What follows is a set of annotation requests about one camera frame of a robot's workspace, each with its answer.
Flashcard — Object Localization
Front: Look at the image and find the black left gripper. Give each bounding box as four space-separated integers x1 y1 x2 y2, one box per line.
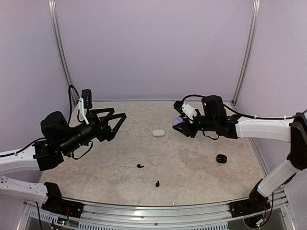
59 107 126 155

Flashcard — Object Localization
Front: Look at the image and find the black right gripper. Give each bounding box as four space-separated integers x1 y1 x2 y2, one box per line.
172 110 217 138

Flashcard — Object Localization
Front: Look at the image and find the purple earbud charging case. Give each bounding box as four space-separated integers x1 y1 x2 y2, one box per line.
172 116 184 126

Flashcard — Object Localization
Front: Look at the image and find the white earbud charging case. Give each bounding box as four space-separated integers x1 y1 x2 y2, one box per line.
152 129 165 137

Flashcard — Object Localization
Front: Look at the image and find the black earbud charging case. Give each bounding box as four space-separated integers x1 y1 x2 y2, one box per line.
216 154 227 164

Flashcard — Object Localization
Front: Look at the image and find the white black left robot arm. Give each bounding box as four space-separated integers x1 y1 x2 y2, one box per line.
0 108 127 213

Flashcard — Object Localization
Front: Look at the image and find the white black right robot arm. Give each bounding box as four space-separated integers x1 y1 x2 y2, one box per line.
172 95 307 213

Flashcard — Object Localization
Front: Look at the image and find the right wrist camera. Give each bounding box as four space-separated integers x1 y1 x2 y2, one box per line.
173 101 199 123

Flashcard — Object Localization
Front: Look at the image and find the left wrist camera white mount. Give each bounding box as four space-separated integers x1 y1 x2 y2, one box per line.
78 89 93 125

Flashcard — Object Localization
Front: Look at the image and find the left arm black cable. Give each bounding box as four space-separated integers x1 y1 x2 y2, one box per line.
0 85 81 159

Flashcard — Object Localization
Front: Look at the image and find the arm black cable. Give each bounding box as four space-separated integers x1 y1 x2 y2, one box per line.
0 85 81 159
181 94 307 120

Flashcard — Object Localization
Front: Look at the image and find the aluminium corner post left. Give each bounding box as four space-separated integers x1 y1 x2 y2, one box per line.
47 0 79 105

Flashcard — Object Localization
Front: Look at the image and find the aluminium corner post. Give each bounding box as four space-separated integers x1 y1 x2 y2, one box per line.
232 0 261 106
47 0 79 105

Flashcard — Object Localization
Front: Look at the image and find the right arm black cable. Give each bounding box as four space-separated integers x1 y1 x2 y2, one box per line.
181 94 307 120

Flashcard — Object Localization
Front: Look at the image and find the aluminium front rail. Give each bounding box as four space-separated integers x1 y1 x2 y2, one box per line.
16 196 295 230

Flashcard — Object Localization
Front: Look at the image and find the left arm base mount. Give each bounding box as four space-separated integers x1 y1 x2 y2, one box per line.
41 182 84 219

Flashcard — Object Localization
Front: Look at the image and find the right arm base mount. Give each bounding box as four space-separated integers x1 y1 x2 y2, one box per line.
229 187 271 218

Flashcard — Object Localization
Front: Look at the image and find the aluminium corner post right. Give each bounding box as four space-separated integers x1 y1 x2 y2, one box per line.
232 0 261 106

